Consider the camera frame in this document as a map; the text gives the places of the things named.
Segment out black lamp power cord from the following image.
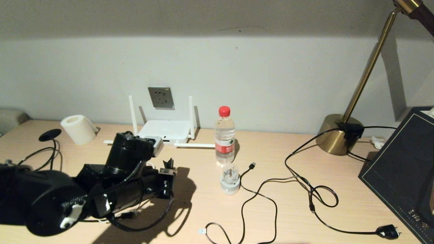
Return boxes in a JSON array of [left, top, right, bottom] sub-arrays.
[[284, 127, 402, 240]]

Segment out thin black cable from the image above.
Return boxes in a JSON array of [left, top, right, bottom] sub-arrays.
[[346, 126, 396, 162]]

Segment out small white dome humidifier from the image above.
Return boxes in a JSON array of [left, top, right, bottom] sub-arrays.
[[220, 163, 241, 195]]

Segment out white wifi router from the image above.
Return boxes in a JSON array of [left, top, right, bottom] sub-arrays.
[[104, 96, 216, 148]]

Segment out clear water bottle red cap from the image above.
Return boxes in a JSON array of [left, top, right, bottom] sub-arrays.
[[215, 106, 236, 165]]

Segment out black usb cable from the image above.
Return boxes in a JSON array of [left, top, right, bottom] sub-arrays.
[[199, 162, 314, 244]]

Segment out white toilet paper roll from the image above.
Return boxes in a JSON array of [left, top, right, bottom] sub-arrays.
[[61, 115, 99, 145]]

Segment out white power adapter plug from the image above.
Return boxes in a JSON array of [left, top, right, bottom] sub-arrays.
[[144, 136, 164, 157]]

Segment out black round desk grommet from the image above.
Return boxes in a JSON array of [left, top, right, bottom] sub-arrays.
[[39, 129, 62, 142]]

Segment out black inline switch box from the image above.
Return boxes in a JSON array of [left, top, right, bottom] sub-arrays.
[[336, 123, 364, 143]]

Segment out brass desk lamp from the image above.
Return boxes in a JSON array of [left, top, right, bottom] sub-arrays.
[[316, 0, 434, 156]]

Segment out black ethernet cable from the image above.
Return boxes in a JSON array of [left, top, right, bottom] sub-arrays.
[[16, 138, 137, 222]]

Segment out grey wall socket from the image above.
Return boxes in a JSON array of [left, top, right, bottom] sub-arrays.
[[148, 87, 175, 110]]

